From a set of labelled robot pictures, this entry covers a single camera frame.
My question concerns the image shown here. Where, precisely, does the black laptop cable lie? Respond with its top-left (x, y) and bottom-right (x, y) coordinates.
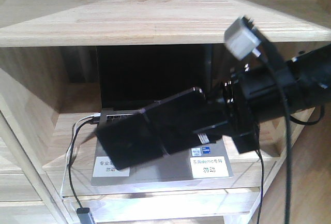
top-left (68, 119), bottom-right (100, 211)

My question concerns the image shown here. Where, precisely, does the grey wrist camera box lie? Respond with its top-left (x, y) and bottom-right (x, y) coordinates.
top-left (224, 16), bottom-right (261, 61)

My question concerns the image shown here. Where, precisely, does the light wooden shelf unit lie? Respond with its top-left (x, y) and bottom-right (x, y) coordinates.
top-left (1, 0), bottom-right (330, 223)

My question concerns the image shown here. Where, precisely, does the black smartphone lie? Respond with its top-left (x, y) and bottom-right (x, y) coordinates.
top-left (95, 87), bottom-right (228, 170)

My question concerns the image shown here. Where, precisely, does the black camera cable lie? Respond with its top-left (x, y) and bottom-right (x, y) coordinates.
top-left (254, 27), bottom-right (293, 224)

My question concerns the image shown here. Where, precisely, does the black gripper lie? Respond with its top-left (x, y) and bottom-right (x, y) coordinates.
top-left (193, 67), bottom-right (295, 154)

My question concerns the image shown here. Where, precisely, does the silver laptop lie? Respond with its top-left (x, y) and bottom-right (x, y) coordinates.
top-left (91, 44), bottom-right (232, 186)

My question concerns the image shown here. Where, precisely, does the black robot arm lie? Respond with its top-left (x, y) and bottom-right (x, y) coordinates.
top-left (194, 45), bottom-right (330, 154)

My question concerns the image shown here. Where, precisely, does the white laptop cable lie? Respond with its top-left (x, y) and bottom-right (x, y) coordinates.
top-left (61, 114), bottom-right (101, 196)

